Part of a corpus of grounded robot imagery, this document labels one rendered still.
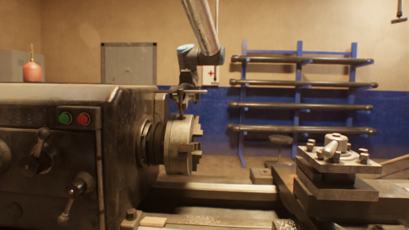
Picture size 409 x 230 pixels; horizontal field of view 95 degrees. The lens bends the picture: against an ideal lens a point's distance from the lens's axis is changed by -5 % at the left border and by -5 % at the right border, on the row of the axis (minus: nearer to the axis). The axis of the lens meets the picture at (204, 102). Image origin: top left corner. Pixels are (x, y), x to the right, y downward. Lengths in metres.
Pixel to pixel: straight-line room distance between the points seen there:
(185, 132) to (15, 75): 3.61
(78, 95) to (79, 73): 4.00
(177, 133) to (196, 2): 0.45
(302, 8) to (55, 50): 4.91
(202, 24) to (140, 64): 3.36
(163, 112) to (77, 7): 4.18
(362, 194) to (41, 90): 1.00
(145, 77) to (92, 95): 3.35
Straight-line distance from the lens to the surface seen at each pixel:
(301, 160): 0.77
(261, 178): 1.12
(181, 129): 0.75
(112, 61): 4.30
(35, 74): 1.04
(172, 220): 0.86
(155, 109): 0.99
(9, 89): 0.90
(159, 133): 0.81
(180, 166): 0.77
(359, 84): 4.24
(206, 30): 0.79
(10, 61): 4.13
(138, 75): 4.06
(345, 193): 0.69
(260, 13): 4.14
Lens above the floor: 1.33
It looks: 4 degrees down
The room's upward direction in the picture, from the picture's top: 1 degrees clockwise
